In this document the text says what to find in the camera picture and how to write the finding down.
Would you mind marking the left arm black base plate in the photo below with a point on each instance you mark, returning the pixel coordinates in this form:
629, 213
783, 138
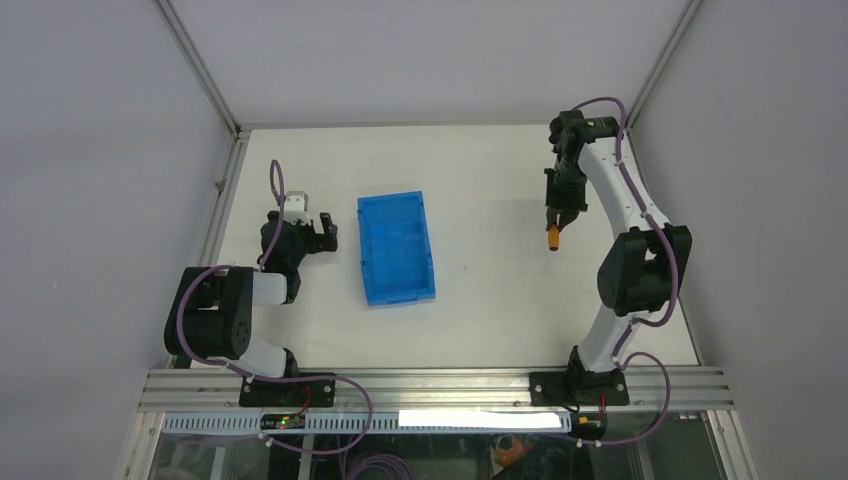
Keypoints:
287, 393

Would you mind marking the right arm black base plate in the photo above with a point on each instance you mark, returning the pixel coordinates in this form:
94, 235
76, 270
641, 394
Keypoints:
560, 388

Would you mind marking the orange object below table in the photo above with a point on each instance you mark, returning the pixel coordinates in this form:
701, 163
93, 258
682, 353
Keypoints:
508, 449

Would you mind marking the white slotted cable duct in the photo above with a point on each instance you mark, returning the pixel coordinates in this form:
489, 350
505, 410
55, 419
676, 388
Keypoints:
401, 422

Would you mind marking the orange black handled screwdriver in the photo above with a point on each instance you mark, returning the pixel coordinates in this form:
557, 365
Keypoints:
553, 238

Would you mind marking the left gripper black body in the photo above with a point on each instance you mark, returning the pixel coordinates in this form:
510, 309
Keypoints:
303, 243

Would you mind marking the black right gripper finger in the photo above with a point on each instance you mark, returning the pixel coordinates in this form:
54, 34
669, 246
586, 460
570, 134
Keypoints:
552, 219
567, 217

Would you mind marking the aluminium frame post right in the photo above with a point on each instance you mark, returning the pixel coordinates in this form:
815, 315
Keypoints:
664, 58

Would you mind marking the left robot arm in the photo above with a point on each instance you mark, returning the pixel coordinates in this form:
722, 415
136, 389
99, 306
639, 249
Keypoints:
472, 305

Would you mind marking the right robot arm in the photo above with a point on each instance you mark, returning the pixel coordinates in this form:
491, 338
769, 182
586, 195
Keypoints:
639, 278

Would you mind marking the aluminium frame rail front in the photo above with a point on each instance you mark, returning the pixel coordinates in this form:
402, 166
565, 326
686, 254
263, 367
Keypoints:
688, 388

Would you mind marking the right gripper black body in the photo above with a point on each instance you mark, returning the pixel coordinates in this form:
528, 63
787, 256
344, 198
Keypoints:
565, 188

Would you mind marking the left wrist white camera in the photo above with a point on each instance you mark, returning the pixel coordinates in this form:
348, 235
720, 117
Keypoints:
295, 208

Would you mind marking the aluminium frame post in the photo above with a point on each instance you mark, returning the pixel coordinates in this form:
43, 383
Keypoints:
193, 58
664, 58

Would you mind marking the aluminium frame post left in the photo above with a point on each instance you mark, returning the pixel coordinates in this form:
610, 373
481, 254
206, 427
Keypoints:
193, 58

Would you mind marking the blue plastic bin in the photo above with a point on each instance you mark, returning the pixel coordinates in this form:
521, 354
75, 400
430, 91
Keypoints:
396, 259

